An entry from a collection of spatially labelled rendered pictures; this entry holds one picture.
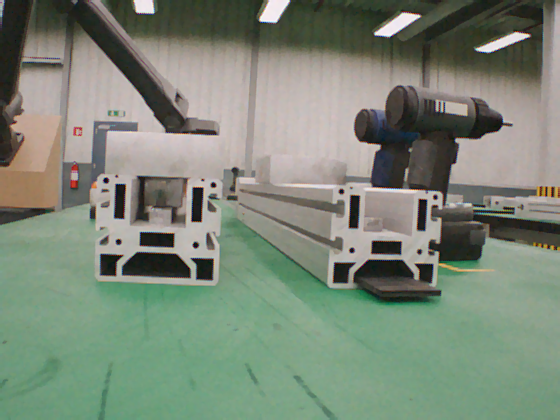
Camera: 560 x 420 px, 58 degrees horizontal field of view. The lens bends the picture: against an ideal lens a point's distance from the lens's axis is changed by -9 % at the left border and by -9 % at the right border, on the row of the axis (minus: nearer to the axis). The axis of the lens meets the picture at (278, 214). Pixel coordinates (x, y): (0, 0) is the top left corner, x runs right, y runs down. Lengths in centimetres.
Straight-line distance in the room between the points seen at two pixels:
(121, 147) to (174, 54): 1200
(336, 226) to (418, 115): 27
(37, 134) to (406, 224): 116
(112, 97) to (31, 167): 1104
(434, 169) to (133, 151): 38
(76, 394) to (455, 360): 18
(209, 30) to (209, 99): 160
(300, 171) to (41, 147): 84
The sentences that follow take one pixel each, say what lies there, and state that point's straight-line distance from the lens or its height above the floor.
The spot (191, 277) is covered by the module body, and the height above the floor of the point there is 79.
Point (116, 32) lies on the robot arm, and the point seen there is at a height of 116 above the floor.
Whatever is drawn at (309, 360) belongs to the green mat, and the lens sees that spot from 27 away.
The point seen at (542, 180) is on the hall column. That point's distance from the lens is 924.
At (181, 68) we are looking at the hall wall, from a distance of 1243.
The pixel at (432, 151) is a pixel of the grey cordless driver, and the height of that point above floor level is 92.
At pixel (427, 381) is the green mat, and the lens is 25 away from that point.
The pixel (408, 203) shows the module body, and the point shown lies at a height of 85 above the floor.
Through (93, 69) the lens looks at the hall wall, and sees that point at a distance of 1258.
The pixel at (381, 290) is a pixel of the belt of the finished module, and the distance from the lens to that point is 41.
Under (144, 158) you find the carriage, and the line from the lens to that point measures 51.
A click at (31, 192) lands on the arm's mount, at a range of 139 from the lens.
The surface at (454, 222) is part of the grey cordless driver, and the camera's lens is 70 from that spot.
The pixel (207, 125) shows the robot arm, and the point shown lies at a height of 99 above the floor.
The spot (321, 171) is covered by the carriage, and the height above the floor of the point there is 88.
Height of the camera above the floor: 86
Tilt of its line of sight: 3 degrees down
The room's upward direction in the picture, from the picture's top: 3 degrees clockwise
